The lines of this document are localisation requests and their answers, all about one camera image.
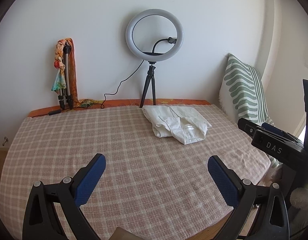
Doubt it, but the white ring light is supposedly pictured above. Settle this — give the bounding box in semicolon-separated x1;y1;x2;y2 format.
125;9;184;62

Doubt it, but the black mini tripod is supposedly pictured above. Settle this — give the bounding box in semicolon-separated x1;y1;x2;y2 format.
139;62;156;108

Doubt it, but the colourful braided scarf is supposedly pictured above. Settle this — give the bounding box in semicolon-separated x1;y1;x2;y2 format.
51;38;78;104

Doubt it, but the black ring light cable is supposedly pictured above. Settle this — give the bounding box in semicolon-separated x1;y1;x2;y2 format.
31;60;146;119

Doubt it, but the white long-sleeved shirt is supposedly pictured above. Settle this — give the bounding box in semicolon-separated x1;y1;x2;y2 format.
142;105;212;145

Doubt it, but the pink checked bed cover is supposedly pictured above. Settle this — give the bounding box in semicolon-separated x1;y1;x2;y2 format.
0;105;270;239

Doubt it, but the grey knit gloved hand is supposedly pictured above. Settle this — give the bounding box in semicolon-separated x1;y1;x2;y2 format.
290;187;308;210

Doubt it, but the green white striped pillow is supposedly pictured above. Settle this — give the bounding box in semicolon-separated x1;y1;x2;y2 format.
219;54;274;125

